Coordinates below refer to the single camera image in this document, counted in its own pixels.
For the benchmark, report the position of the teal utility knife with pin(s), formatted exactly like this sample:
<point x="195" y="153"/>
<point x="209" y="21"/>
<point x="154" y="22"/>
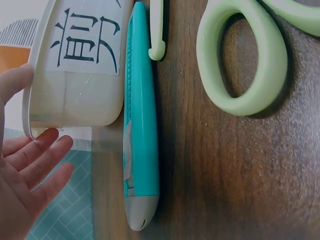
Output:
<point x="142" y="120"/>

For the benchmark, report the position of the white labelled plastic container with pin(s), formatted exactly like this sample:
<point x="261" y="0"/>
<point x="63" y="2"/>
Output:
<point x="82" y="95"/>

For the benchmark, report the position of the light green scissors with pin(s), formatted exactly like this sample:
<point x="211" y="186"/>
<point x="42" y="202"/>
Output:
<point x="272" y="75"/>

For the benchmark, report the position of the person's left hand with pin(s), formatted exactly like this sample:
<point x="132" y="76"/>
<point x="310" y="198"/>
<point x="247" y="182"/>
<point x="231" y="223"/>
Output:
<point x="17" y="175"/>

